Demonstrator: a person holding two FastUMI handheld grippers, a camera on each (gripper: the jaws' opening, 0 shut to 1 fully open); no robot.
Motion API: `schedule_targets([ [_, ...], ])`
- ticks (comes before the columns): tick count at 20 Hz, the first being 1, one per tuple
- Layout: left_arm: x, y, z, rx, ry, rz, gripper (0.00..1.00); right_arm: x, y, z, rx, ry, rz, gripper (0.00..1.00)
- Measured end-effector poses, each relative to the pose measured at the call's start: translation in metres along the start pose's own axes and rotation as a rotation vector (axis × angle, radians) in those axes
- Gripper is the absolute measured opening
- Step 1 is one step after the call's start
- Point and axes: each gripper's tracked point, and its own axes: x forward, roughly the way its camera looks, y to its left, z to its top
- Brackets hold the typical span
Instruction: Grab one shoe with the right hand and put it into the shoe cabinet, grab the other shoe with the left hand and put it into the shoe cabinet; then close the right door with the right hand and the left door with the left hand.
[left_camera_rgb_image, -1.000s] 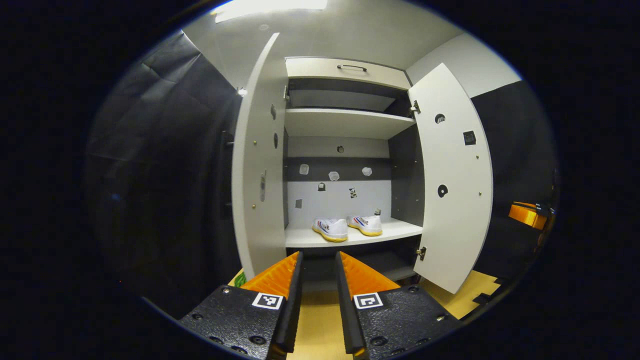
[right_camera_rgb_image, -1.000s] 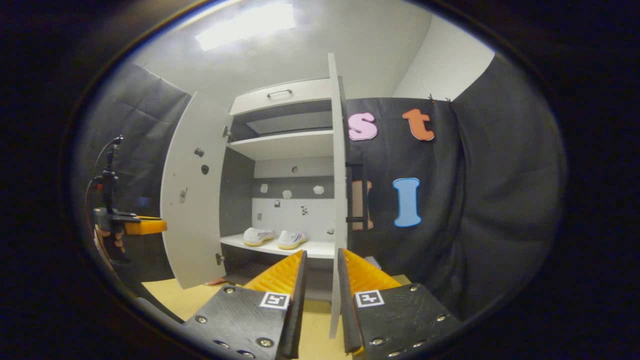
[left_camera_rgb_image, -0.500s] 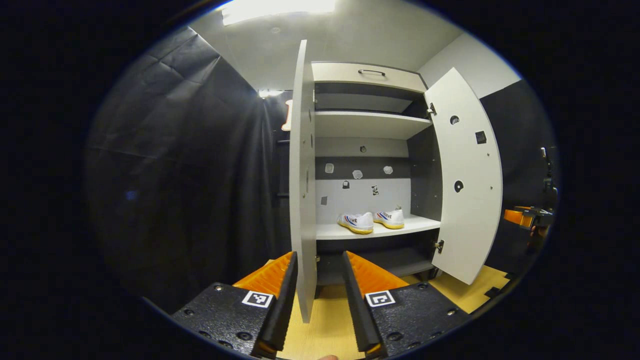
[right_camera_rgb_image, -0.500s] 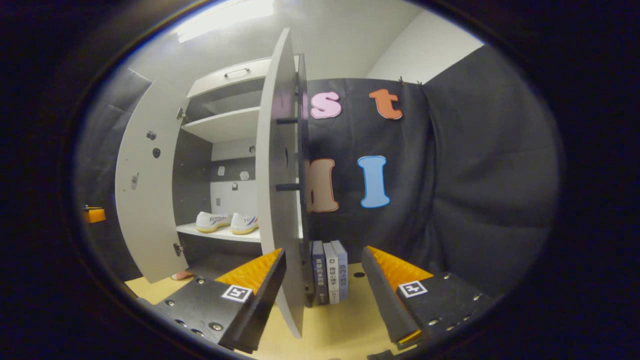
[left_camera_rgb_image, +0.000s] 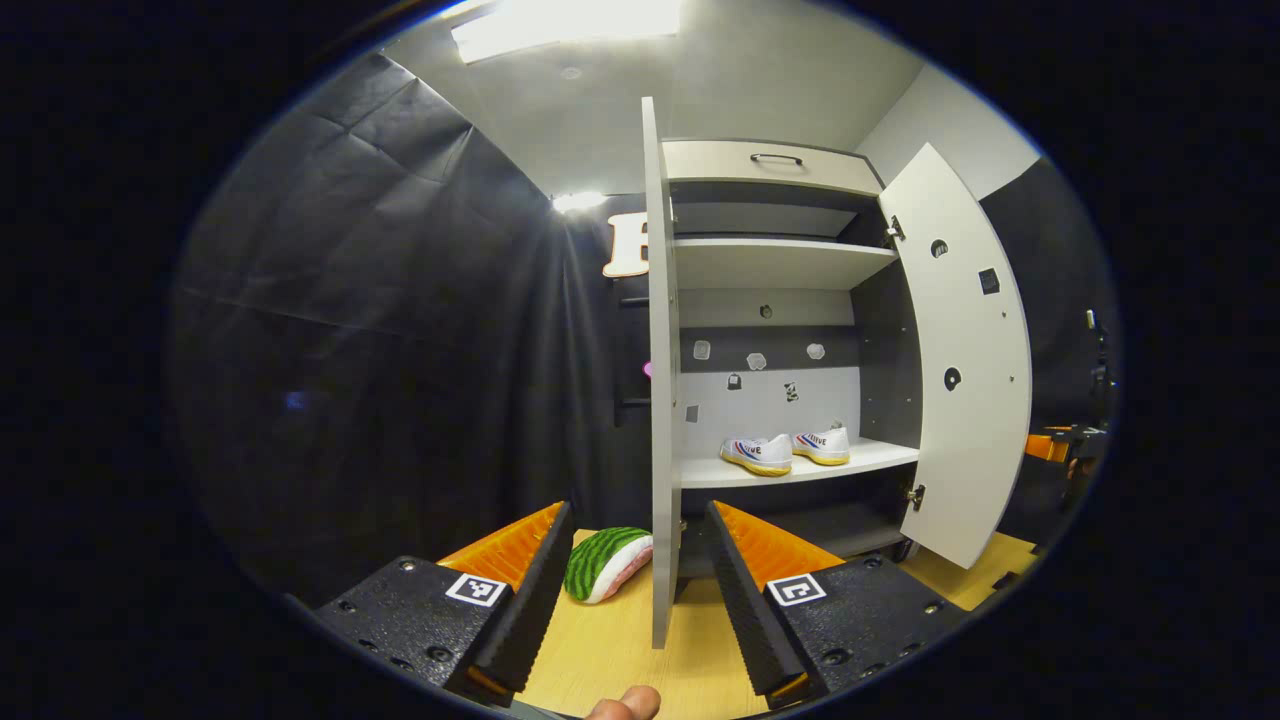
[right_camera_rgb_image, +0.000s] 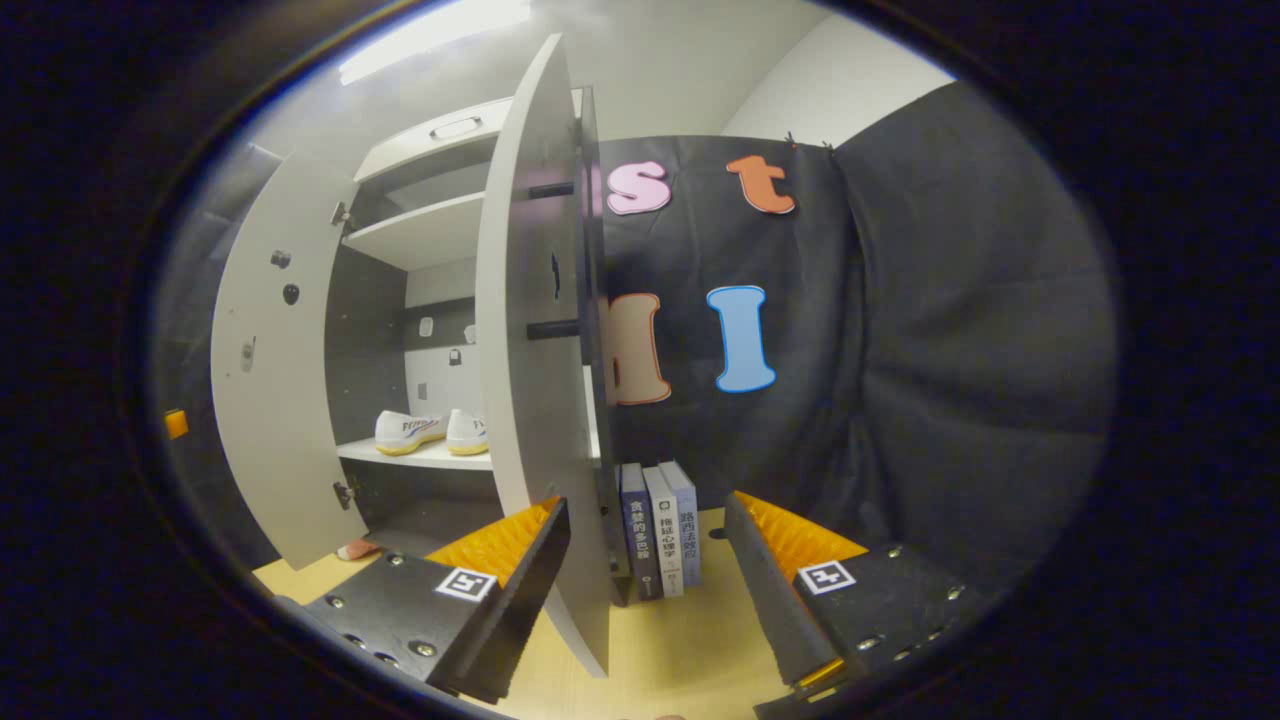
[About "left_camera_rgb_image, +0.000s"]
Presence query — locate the rectangular ceiling light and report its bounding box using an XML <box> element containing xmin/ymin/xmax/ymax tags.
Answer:
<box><xmin>450</xmin><ymin>0</ymin><xmax>683</xmax><ymax>63</ymax></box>

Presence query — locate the white striped shoe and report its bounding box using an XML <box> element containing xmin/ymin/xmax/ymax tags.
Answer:
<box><xmin>792</xmin><ymin>425</ymin><xmax>852</xmax><ymax>468</ymax></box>
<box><xmin>720</xmin><ymin>434</ymin><xmax>795</xmax><ymax>478</ymax></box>

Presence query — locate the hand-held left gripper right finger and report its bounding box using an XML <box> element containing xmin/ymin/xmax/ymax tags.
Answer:
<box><xmin>705</xmin><ymin>500</ymin><xmax>971</xmax><ymax>709</ymax></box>

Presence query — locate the white cabinet drawer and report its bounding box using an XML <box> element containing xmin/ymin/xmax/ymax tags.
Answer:
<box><xmin>662</xmin><ymin>140</ymin><xmax>883</xmax><ymax>197</ymax></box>

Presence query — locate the white cabinet door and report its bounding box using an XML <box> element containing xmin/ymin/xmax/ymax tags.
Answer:
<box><xmin>640</xmin><ymin>95</ymin><xmax>684</xmax><ymax>651</ymax></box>
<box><xmin>878</xmin><ymin>143</ymin><xmax>1033</xmax><ymax>571</ymax></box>

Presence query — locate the grey white shoe cabinet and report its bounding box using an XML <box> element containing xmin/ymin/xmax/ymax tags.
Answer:
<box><xmin>660</xmin><ymin>138</ymin><xmax>926</xmax><ymax>583</ymax></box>

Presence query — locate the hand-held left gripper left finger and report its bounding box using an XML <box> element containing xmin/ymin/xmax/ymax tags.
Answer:
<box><xmin>310</xmin><ymin>500</ymin><xmax>576</xmax><ymax>706</ymax></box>

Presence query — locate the black backdrop cloth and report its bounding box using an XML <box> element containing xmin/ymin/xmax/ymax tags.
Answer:
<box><xmin>170</xmin><ymin>50</ymin><xmax>1119</xmax><ymax>601</ymax></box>

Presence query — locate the watermelon pattern cushion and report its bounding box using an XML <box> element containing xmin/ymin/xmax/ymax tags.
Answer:
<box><xmin>562</xmin><ymin>527</ymin><xmax>655</xmax><ymax>605</ymax></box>

